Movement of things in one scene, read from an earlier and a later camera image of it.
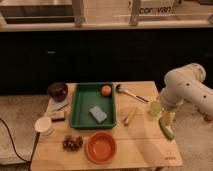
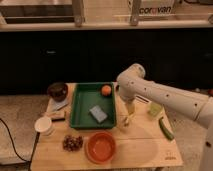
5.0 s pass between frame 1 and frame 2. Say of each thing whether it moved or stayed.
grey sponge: stayed
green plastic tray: stayed
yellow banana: stayed
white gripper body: moved
